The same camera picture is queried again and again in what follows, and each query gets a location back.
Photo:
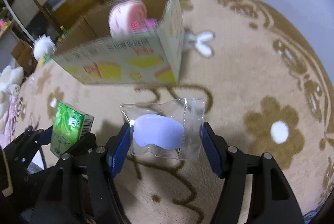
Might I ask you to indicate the pink swirl roll plush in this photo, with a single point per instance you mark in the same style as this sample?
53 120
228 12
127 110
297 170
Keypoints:
123 15

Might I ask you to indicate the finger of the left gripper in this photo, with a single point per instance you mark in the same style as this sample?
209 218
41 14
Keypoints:
32 139
81 149

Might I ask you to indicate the open cardboard box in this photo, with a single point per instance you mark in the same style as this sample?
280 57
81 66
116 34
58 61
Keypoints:
91 55

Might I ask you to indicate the pink bear plush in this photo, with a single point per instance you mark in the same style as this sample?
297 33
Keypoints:
145 25

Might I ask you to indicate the white round plush floor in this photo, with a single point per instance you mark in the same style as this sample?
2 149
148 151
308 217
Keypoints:
43 46

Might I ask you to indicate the green tissue pack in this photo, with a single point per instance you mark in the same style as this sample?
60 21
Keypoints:
69 126

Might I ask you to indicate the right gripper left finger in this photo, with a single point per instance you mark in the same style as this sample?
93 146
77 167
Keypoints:
100 198

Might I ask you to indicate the beige floral plush blanket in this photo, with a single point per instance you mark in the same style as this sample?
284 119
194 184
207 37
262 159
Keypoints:
264 89

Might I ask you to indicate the clear bag purple item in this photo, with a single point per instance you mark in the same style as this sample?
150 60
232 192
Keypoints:
172 130

